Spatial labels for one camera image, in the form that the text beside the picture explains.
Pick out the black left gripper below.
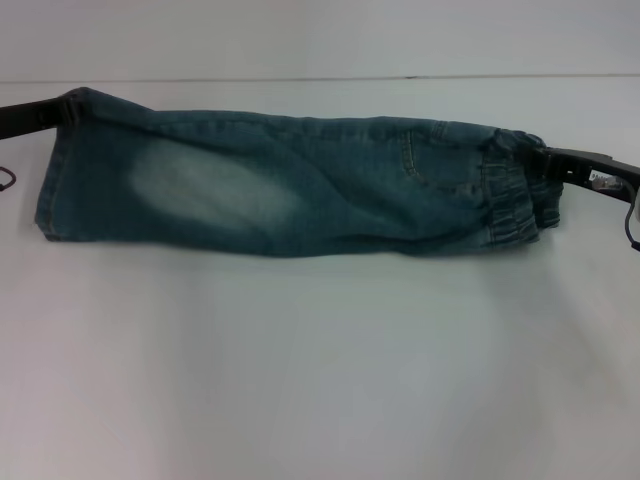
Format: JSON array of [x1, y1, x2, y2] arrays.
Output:
[[0, 96, 84, 139]]

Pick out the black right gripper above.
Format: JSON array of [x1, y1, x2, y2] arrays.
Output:
[[519, 144, 640, 201]]

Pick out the blue denim shorts with print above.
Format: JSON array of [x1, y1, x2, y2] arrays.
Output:
[[32, 87, 566, 259]]

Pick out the dark grey cable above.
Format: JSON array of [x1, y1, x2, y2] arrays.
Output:
[[621, 192, 640, 252]]

